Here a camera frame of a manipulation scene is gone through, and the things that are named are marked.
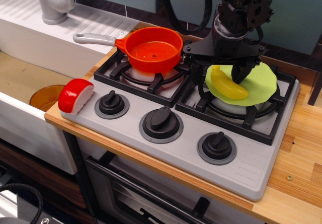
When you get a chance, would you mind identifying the toy oven door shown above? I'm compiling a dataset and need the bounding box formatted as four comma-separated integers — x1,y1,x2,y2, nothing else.
85,152,211,223

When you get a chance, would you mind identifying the black stove knob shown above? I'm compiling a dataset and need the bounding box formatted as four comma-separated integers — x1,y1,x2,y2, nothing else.
197,131,237,166
95,90,130,120
139,106,184,144

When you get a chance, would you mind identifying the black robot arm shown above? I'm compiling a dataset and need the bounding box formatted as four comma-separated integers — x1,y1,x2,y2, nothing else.
183,0,274,84

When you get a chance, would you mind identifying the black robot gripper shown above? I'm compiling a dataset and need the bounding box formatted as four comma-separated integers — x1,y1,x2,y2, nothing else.
183,15,266,85

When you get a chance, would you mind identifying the grey toy faucet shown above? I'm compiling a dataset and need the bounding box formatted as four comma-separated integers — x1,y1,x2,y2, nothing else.
39,0,75,25

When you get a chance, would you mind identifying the red white toy sushi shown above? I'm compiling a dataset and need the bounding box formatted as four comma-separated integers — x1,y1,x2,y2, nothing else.
58,79,94,115

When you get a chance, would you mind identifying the black right stove knob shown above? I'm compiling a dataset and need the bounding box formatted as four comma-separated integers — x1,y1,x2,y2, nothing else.
197,131,237,166

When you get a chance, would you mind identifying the black middle stove knob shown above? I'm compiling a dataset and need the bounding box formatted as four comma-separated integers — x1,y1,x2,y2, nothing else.
139,106,184,144

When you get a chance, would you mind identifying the white toy sink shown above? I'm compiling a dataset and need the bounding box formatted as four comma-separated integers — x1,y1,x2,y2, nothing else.
1,0,138,175

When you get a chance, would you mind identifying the black braided cable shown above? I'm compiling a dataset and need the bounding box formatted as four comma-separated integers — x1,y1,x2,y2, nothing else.
155,0,214,35

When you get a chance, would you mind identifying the black cable lower left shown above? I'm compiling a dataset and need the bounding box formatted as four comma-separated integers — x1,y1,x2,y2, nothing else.
0,183,44,224

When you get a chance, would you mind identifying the black burner grate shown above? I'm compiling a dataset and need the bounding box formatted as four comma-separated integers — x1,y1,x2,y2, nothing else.
175,65,298,145
94,49,190,107

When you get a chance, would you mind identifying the green round cloth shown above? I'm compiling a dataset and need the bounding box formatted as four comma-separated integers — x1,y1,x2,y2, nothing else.
205,62,277,107

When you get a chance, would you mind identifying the yellow toy banana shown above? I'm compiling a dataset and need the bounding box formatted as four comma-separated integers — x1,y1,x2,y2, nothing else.
211,65,249,100

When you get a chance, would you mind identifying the black right burner grate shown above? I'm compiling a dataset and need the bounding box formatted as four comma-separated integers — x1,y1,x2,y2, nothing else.
175,65,298,145

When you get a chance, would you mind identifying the orange translucent cup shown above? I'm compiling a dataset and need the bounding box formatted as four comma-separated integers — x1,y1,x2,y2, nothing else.
29,85,65,112

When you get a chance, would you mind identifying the grey toy stove top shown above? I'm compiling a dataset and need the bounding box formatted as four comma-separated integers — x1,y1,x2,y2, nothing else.
61,52,300,200

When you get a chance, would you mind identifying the black left stove knob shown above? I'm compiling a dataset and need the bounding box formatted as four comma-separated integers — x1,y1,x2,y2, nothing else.
95,90,130,120

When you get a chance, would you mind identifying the orange toy pot grey handle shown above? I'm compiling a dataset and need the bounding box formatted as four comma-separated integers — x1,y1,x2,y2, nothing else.
73,27,183,73

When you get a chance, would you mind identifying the black left burner grate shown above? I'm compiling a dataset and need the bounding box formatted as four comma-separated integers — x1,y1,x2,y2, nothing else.
94,49,190,107

